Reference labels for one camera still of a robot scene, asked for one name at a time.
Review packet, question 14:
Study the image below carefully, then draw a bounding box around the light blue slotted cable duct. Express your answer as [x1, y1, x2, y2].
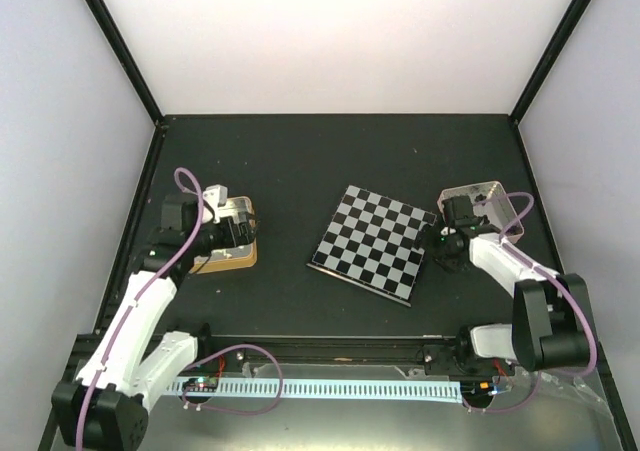
[163, 377, 462, 404]

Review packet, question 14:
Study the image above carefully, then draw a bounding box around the circuit board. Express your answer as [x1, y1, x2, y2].
[182, 377, 218, 393]
[460, 381, 512, 396]

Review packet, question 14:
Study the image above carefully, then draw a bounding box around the pink mesh tray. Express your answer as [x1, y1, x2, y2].
[437, 181, 517, 230]

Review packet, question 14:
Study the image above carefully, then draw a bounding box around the black frame post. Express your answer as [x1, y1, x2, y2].
[84, 0, 164, 124]
[510, 0, 592, 124]

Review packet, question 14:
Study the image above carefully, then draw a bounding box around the left circuit board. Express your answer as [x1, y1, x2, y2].
[182, 377, 218, 393]

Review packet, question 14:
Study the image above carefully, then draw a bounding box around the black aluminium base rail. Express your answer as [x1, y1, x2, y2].
[74, 334, 609, 372]

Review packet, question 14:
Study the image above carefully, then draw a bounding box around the right black frame post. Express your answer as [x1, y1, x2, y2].
[510, 0, 592, 124]

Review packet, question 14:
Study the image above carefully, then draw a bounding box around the right circuit board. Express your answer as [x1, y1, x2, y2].
[460, 381, 512, 396]

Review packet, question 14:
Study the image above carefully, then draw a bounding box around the left black frame post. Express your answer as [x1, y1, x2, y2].
[84, 0, 164, 124]

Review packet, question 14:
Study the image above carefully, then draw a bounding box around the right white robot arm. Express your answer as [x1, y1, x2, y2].
[414, 195, 598, 376]

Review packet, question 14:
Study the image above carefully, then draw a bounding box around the gold tin tray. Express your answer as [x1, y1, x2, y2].
[191, 196, 258, 274]

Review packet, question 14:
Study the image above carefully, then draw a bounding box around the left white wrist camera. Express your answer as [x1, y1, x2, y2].
[203, 184, 228, 208]

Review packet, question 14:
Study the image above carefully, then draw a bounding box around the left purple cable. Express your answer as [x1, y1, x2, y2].
[74, 167, 221, 451]

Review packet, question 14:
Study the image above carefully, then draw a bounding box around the black and white chessboard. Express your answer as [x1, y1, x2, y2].
[308, 185, 437, 307]

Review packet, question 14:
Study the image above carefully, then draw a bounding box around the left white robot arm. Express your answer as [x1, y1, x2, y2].
[51, 186, 257, 450]

